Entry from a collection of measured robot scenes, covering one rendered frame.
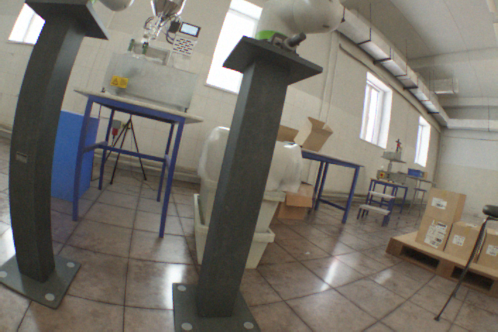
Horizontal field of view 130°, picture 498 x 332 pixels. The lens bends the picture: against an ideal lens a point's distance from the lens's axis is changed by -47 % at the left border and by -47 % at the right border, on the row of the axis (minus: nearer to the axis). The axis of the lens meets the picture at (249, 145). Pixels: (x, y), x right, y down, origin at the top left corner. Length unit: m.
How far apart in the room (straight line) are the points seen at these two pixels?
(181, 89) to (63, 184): 1.06
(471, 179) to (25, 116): 10.44
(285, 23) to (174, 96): 0.87
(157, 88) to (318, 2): 1.03
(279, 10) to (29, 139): 0.86
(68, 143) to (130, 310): 1.14
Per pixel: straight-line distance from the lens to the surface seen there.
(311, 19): 0.71
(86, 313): 0.85
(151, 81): 1.40
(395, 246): 2.12
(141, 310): 0.87
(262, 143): 0.63
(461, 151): 10.29
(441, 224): 2.13
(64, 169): 1.66
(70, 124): 1.62
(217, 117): 3.13
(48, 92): 0.73
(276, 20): 0.74
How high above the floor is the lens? 0.63
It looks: 1 degrees up
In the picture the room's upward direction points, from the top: 13 degrees clockwise
